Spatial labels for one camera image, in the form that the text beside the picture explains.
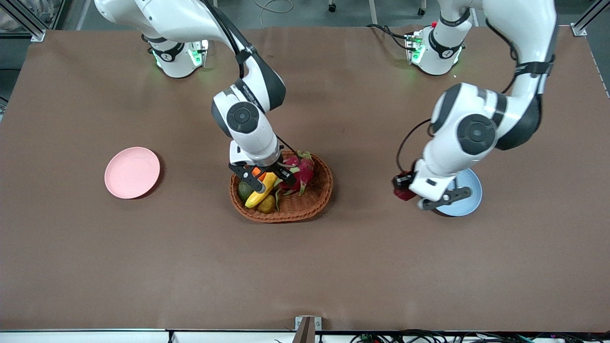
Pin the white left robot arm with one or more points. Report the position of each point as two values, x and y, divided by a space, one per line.
476 133

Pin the brown wicker basket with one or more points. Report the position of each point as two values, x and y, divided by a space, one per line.
305 206

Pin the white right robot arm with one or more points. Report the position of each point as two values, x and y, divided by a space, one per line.
245 119

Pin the dark red apple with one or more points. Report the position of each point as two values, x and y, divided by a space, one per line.
405 194

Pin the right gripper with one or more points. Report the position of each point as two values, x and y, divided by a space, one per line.
278 170

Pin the aluminium frame post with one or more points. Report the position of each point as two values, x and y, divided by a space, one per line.
24 19
588 16

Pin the olive green kiwi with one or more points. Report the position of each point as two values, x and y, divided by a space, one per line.
267 205

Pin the orange fruit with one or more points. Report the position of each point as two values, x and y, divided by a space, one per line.
257 170

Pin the pink dragon fruit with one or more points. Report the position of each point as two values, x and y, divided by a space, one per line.
303 171

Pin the pink round plate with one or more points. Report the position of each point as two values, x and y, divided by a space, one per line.
132 172

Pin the green avocado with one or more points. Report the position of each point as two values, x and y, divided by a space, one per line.
244 191

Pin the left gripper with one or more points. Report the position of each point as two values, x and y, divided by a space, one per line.
402 181

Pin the table cover sheet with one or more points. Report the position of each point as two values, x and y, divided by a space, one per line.
305 267

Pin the yellow banana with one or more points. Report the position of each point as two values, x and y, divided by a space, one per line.
255 197

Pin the grey metal leg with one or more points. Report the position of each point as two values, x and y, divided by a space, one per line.
373 12

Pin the light blue round plate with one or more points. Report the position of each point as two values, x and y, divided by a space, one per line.
469 206

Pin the grey metal table bracket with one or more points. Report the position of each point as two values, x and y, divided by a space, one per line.
305 331

